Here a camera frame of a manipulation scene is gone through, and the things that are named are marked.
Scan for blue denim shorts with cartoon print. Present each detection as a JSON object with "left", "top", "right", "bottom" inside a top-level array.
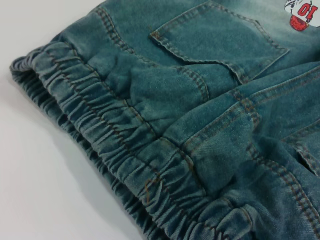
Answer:
[{"left": 8, "top": 0, "right": 320, "bottom": 240}]

